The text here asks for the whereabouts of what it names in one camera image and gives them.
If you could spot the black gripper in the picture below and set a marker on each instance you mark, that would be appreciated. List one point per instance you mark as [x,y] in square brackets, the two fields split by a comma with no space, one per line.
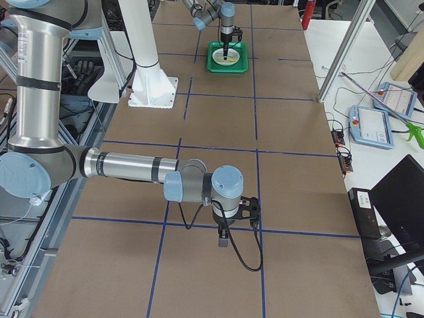
[225,40]
[221,221]

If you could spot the yellow plastic spoon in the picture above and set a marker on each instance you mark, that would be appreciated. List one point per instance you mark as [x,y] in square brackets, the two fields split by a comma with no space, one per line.
[227,62]

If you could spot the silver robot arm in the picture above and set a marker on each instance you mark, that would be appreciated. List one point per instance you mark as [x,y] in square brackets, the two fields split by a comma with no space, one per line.
[222,10]
[37,160]

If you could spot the white round plate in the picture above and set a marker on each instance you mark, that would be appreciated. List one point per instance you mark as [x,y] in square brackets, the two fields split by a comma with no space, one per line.
[218,54]

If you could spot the green plastic tray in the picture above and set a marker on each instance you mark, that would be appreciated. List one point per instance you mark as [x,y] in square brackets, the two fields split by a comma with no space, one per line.
[240,67]

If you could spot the red cylinder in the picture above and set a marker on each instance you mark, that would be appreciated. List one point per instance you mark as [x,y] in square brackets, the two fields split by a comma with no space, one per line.
[308,13]

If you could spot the black mini computer box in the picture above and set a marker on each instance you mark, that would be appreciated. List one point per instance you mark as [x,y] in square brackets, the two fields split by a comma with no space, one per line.
[365,215]

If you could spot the near blue teach pendant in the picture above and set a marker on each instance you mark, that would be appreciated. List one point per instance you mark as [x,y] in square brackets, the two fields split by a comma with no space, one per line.
[370,126]

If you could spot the blue teach pendant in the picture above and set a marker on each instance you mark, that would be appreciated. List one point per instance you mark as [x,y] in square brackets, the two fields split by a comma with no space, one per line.
[397,98]
[370,126]

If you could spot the black monitor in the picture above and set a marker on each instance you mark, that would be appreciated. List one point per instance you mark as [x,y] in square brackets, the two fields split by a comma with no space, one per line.
[398,198]

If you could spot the far blue teach pendant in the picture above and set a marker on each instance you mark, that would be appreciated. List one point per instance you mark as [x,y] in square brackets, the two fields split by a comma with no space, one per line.
[397,98]

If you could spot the metal reacher grabber tool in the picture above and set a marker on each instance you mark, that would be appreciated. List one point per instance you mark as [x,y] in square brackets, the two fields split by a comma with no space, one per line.
[414,130]

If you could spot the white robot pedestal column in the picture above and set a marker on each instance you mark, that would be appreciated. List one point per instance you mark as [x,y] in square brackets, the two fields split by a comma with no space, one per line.
[151,87]

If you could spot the aluminium frame post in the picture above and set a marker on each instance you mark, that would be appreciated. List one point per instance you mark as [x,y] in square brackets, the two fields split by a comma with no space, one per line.
[349,39]

